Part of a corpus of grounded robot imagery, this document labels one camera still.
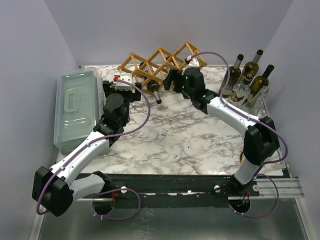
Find tall green bottle rear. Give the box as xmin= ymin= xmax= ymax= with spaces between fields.
xmin=237 ymin=49 xmax=264 ymax=84

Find clear square glass bottle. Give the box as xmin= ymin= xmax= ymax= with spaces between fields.
xmin=227 ymin=72 xmax=253 ymax=109

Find green wine bottle brown label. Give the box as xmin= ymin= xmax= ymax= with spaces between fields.
xmin=139 ymin=62 xmax=162 ymax=104

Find clear round glass bottle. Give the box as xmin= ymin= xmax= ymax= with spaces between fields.
xmin=241 ymin=86 xmax=269 ymax=115

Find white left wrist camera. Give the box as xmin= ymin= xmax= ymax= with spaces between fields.
xmin=113 ymin=72 xmax=133 ymax=91

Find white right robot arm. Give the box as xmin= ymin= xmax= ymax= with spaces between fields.
xmin=163 ymin=67 xmax=280 ymax=196

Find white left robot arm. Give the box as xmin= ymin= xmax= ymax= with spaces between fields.
xmin=32 ymin=75 xmax=146 ymax=217

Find green bottle front right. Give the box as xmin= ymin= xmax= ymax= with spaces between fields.
xmin=244 ymin=64 xmax=275 ymax=103

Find translucent plastic storage box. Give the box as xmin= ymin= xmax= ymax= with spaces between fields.
xmin=53 ymin=67 xmax=105 ymax=155

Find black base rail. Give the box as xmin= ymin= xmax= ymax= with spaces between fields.
xmin=87 ymin=174 xmax=259 ymax=209

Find green bottle silver neck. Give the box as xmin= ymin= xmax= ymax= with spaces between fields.
xmin=218 ymin=54 xmax=244 ymax=99

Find wooden lattice wine rack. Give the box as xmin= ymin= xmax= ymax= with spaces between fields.
xmin=117 ymin=41 xmax=200 ymax=95

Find yellow handled pliers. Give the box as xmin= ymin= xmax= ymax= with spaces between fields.
xmin=239 ymin=151 xmax=244 ymax=164

